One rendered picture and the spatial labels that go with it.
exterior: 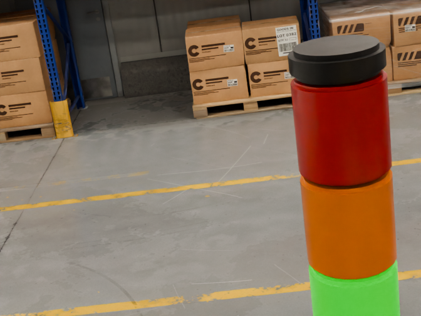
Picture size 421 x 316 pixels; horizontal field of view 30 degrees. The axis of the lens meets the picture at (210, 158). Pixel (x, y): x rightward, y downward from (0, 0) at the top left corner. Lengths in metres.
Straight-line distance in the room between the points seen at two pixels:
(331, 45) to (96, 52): 9.09
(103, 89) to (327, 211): 9.18
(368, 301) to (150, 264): 4.94
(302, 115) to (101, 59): 9.10
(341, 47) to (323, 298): 0.14
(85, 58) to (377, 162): 9.14
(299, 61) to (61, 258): 5.34
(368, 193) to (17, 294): 5.00
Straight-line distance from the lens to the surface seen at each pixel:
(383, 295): 0.45
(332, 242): 0.43
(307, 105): 0.40
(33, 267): 5.67
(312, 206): 0.42
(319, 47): 0.41
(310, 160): 0.41
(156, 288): 5.06
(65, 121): 8.31
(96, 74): 9.54
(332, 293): 0.44
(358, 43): 0.41
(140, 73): 9.39
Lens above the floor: 2.43
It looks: 20 degrees down
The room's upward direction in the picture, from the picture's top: 8 degrees counter-clockwise
